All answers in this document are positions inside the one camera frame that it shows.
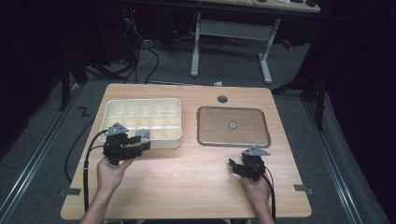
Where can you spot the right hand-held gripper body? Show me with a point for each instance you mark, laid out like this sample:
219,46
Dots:
255,165

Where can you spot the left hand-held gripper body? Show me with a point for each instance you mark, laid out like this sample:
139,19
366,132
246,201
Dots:
116,146

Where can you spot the white divided storage box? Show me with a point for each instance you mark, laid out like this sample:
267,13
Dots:
155,118

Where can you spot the person's right hand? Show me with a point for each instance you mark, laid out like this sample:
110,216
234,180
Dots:
260,193

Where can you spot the person's left hand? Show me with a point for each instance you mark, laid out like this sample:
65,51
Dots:
112,175

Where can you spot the black metal stand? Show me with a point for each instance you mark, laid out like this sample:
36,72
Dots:
65,84
319,99

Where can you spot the small white plug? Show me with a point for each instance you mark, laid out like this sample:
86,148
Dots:
218,83

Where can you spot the white-legged wooden desk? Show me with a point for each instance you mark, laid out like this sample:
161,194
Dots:
230,29

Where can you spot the metal floor rail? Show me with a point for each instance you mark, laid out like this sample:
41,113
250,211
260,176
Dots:
34,160
336,168

